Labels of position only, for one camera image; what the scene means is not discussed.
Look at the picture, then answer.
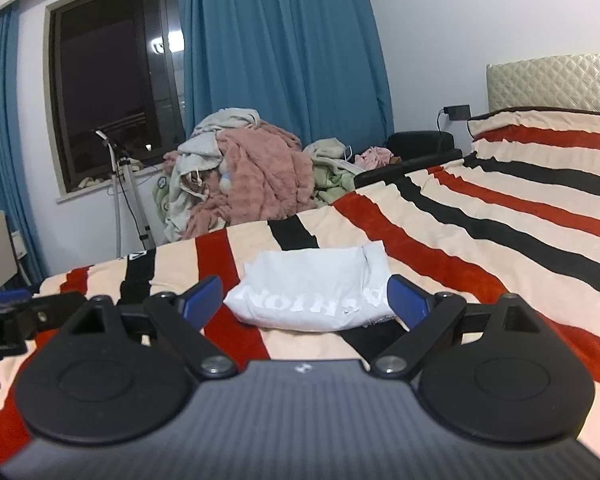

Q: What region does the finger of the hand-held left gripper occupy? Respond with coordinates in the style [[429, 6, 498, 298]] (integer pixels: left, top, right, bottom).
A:
[[0, 288, 89, 334]]

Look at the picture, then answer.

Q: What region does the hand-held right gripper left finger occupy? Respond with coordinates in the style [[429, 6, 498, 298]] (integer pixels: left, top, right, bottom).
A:
[[37, 275, 238, 380]]

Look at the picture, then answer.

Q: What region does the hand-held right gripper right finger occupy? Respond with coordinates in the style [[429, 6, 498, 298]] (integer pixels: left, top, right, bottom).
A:
[[370, 274, 553, 380]]

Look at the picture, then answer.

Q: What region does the white t-shirt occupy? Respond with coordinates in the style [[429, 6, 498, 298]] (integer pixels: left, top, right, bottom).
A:
[[223, 240, 399, 332]]

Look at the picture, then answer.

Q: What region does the pile of clothes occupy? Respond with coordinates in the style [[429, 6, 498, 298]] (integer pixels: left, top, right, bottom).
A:
[[162, 107, 262, 244]]

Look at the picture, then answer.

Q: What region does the striped fleece blanket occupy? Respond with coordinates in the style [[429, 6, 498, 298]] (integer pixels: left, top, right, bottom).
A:
[[0, 106, 600, 468]]

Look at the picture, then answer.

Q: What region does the green printed cloth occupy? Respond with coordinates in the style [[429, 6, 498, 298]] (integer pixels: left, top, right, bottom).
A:
[[152, 175, 175, 227]]

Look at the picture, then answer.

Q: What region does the silver tripod stand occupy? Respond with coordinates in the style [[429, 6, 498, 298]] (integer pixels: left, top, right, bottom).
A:
[[95, 129, 157, 262]]

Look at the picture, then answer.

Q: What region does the pink fleece blanket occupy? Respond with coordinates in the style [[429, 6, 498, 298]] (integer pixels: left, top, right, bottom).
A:
[[186, 126, 319, 242]]

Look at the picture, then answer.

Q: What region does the pink cloth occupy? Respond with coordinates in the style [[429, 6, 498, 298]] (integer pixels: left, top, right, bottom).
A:
[[354, 145, 394, 171]]

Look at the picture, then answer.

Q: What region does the green fleece garment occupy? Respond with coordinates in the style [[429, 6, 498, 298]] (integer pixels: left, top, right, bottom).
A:
[[302, 138, 362, 207]]

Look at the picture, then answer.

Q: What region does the blue curtain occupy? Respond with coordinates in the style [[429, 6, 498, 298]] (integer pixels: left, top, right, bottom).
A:
[[177, 0, 396, 152], [0, 2, 49, 292]]

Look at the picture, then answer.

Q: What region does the black armchair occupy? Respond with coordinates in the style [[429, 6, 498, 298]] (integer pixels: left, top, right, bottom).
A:
[[352, 130, 464, 189]]

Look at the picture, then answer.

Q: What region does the dark window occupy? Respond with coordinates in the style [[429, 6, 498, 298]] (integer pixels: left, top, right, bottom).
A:
[[45, 0, 187, 204]]

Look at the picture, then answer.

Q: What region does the beige quilted headboard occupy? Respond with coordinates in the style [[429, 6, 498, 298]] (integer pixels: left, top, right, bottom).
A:
[[485, 52, 600, 117]]

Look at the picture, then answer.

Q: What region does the black wall charger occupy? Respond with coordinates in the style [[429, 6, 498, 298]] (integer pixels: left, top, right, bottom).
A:
[[436, 104, 473, 134]]

